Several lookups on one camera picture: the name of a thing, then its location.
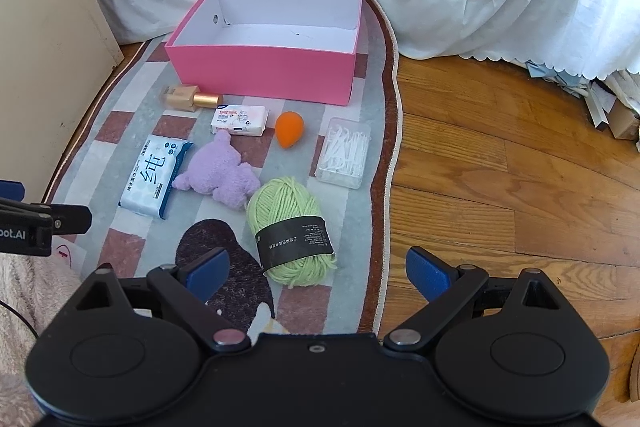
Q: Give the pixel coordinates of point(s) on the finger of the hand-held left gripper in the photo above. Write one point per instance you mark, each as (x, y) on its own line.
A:
(70, 219)
(11, 191)

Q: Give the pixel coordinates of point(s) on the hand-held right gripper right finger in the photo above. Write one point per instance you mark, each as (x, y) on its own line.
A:
(427, 274)

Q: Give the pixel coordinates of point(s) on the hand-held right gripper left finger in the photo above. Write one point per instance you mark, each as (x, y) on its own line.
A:
(207, 274)

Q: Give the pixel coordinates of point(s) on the blue white wet wipes pack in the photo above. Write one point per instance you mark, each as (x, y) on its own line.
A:
(150, 177)

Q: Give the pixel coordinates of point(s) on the purple plush toy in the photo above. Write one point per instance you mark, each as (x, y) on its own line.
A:
(220, 177)

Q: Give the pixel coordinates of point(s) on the green yarn ball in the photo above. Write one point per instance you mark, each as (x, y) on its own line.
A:
(280, 207)

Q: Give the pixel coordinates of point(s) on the clear floss pick box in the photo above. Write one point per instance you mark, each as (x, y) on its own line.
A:
(342, 154)

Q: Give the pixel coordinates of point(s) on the small white tissue pack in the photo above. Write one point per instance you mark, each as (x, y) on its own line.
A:
(237, 121)

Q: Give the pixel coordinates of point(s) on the orange makeup sponge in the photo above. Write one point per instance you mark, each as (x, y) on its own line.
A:
(289, 132)

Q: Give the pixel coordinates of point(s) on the gold cosmetic bottle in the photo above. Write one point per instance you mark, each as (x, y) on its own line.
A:
(200, 99)

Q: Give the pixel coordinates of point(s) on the pink cardboard box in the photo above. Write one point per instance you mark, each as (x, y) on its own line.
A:
(260, 72)

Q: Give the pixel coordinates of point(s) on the pink fleece clothing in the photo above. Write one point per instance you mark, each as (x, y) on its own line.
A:
(20, 277)

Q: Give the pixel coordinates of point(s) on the checkered floor rug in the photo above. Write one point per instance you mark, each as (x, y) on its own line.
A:
(350, 207)

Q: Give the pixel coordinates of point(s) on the beige wooden board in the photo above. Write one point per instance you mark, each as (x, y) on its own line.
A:
(45, 57)

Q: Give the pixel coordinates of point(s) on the brown cardboard box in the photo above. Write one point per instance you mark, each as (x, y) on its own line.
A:
(625, 122)

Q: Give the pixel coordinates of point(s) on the pile of papers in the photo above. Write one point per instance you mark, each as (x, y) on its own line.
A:
(615, 87)

